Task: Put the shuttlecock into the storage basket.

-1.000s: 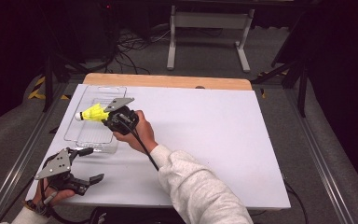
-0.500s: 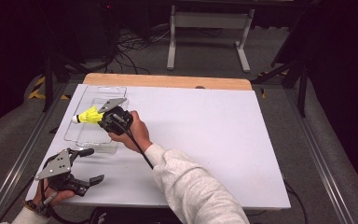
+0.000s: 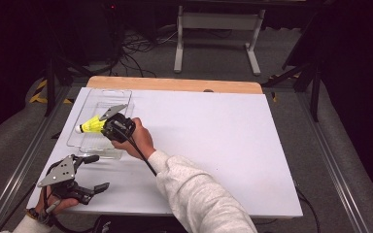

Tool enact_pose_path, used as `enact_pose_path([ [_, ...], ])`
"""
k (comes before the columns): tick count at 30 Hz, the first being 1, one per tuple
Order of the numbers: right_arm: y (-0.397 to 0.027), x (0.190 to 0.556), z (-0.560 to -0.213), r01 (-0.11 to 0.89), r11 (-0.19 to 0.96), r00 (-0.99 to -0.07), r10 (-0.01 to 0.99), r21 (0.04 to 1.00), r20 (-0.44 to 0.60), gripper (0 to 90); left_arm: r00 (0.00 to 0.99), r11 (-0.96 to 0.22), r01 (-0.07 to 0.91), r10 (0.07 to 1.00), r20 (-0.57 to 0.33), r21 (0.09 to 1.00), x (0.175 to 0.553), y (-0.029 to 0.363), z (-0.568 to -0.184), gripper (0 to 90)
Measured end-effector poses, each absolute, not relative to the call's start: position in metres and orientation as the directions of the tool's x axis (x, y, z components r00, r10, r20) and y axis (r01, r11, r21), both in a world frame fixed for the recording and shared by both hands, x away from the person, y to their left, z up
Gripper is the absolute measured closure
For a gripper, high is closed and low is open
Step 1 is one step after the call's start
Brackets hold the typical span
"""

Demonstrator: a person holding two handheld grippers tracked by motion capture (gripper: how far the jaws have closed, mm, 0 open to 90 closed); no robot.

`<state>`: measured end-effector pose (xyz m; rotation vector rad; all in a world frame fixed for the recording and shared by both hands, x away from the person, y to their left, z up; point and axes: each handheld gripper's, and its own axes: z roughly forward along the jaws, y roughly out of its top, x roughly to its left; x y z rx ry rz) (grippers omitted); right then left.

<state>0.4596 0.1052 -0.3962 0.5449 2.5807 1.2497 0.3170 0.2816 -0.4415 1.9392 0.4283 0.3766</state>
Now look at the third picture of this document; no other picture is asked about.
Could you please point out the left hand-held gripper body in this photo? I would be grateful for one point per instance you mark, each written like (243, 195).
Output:
(60, 174)

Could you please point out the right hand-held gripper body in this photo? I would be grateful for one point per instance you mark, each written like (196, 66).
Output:
(121, 127)

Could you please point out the clear plastic container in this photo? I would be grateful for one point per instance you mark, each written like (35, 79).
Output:
(90, 142)

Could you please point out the person's right hand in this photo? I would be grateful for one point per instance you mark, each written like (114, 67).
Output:
(141, 142)

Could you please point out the person's left hand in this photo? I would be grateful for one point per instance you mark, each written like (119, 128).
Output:
(50, 204)

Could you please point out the black bag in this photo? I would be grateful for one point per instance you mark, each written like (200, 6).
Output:
(136, 225)

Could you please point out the wooden table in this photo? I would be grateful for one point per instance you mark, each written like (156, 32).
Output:
(175, 84)

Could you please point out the black tripod stand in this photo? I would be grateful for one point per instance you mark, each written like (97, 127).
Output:
(50, 84)

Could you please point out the yellow black hazard tape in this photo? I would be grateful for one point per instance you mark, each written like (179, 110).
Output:
(39, 93)

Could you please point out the white board sheet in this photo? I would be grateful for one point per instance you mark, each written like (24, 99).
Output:
(213, 129)

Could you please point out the black angled stand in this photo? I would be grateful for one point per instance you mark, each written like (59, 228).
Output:
(315, 84)

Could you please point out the aluminium floor rail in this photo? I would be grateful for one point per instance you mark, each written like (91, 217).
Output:
(333, 161)
(22, 161)

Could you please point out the white metal stand frame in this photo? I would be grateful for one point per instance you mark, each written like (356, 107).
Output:
(218, 21)

